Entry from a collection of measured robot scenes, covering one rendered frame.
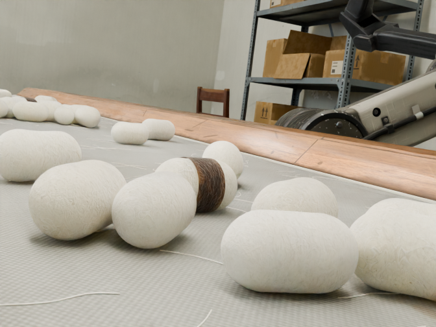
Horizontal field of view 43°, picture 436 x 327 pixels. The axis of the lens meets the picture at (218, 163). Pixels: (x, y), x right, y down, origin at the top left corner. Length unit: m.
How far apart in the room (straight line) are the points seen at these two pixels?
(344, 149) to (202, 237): 0.26
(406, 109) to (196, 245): 0.77
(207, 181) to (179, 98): 5.08
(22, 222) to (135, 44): 5.00
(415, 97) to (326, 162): 0.52
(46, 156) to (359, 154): 0.24
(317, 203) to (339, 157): 0.25
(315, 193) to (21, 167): 0.11
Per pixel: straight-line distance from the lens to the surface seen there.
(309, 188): 0.15
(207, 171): 0.19
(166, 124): 0.52
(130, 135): 0.43
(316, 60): 3.18
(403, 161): 0.37
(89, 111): 0.58
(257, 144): 0.48
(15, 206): 0.18
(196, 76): 5.33
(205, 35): 5.38
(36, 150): 0.22
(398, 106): 0.90
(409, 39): 1.51
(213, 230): 0.18
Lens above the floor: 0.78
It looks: 6 degrees down
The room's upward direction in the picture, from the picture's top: 7 degrees clockwise
